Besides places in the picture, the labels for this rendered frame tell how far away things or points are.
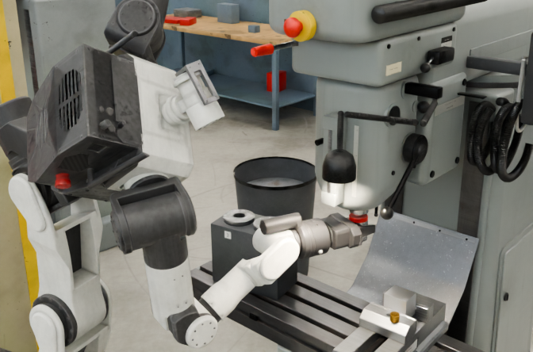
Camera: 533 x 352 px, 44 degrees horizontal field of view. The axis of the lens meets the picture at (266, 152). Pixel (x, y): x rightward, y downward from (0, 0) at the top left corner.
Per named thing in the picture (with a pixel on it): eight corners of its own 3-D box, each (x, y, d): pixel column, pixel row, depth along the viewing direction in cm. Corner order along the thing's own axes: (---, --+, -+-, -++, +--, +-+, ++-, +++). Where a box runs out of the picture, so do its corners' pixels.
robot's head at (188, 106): (182, 137, 135) (212, 120, 130) (159, 93, 135) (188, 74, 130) (201, 129, 141) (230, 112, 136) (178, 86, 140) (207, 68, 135)
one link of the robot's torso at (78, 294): (30, 345, 170) (-6, 173, 157) (80, 311, 185) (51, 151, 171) (74, 358, 163) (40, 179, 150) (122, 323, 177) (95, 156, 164)
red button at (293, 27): (297, 40, 128) (297, 18, 127) (281, 37, 131) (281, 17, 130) (307, 37, 131) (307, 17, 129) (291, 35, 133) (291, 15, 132)
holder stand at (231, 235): (277, 301, 185) (277, 236, 178) (212, 281, 196) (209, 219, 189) (297, 281, 195) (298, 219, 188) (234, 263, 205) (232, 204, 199)
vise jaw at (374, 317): (404, 345, 154) (405, 330, 153) (358, 326, 162) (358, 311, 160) (416, 333, 159) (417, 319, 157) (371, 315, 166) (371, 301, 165)
